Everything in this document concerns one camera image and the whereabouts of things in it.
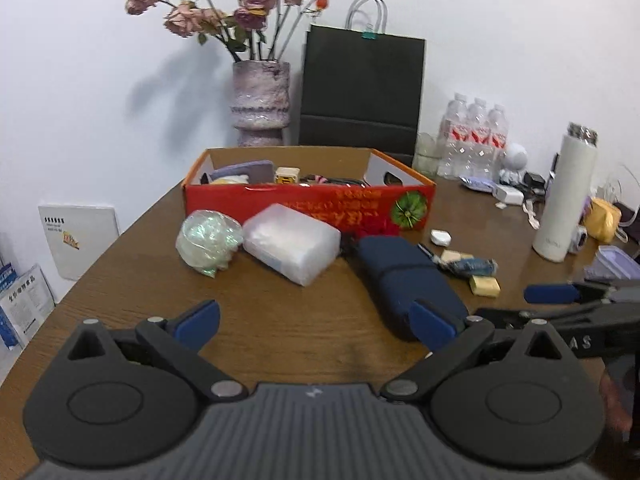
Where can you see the white charger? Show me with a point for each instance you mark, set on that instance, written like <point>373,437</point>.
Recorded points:
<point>507,194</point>

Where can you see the beige snack packet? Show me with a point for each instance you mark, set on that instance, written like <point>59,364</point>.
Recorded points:
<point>455,256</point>

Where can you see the iridescent ball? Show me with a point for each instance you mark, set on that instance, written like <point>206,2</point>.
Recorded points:
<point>207,240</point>

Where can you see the person's right hand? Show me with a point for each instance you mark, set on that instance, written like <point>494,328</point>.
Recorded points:
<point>616,400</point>

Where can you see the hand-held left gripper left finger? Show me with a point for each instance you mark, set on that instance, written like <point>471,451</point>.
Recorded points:
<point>197,322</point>

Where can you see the red cardboard box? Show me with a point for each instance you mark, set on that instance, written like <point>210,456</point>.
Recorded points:
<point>320,210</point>

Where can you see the black paper bag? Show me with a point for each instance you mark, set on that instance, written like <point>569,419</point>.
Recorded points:
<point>360,75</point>

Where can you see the clear glass jar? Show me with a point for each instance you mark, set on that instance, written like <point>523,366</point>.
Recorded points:
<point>426,157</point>

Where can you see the white plastic tissue pack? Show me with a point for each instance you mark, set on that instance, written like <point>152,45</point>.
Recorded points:
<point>292,242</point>

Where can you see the purple foil packet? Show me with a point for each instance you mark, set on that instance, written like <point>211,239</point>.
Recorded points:
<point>477,183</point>

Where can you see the white astronaut figure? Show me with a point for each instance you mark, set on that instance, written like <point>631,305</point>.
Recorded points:
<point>515,160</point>

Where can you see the yellow pouch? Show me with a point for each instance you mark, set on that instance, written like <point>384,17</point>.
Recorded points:
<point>602,220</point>

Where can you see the yellow rectangular block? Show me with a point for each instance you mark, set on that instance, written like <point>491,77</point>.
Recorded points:
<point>485,286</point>

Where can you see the mottled pink ceramic vase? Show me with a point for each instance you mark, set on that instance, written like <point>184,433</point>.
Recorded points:
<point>260,95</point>

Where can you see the clear water bottle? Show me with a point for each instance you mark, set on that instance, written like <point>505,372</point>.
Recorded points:
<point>476,135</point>
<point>497,135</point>
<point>452,135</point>

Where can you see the green binder clip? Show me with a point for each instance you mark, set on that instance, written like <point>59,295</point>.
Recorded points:
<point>370,35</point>

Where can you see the navy blue pouch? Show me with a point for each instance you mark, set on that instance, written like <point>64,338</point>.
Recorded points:
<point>400,275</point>

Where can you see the white wall panel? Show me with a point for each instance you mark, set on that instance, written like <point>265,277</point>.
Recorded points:
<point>80,240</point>

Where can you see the purple pouch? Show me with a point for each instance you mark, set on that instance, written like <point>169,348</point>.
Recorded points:
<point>257,170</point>

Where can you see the purple lidded container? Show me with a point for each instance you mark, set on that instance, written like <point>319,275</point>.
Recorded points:
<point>617,262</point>

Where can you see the white thermos bottle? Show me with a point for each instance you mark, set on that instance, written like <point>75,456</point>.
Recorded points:
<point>565,195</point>

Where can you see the pale yellow item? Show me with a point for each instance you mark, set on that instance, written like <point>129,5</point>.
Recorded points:
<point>232,179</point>

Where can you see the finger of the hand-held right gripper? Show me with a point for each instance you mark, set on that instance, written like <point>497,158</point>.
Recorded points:
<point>520,319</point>
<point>550,293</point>

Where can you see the wooden desktop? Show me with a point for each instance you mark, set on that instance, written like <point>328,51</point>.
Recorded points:
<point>280,320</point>

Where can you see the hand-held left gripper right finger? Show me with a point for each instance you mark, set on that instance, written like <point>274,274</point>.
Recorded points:
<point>432,325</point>

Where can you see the white earbuds case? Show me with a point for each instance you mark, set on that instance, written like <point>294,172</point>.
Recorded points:
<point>441,237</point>

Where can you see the blue and white box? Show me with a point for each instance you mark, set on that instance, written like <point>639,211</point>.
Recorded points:
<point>25,305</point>

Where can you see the blue snack packet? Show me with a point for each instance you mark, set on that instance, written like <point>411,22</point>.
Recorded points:
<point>472,266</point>

